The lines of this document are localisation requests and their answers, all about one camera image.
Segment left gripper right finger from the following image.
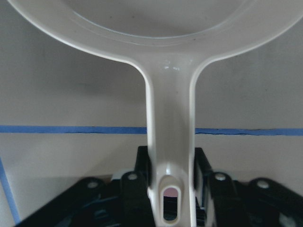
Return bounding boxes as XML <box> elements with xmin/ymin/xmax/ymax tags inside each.
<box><xmin>194</xmin><ymin>148</ymin><xmax>303</xmax><ymax>227</ymax></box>

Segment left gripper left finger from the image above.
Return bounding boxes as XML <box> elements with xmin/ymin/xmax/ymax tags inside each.
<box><xmin>18</xmin><ymin>146</ymin><xmax>155</xmax><ymax>227</ymax></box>

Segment beige plastic dustpan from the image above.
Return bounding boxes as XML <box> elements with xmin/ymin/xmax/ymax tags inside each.
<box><xmin>10</xmin><ymin>0</ymin><xmax>303</xmax><ymax>227</ymax></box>

